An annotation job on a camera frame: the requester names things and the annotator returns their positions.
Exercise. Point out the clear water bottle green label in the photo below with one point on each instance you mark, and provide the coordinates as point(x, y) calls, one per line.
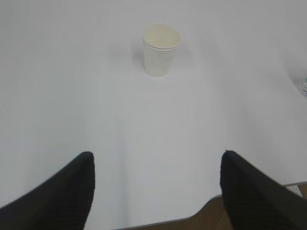
point(302, 87)

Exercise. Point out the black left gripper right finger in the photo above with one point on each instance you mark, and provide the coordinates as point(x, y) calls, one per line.
point(254, 201)

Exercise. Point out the white paper cup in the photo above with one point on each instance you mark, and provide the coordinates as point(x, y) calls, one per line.
point(160, 43)

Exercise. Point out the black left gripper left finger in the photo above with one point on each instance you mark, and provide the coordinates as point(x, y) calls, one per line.
point(63, 202)

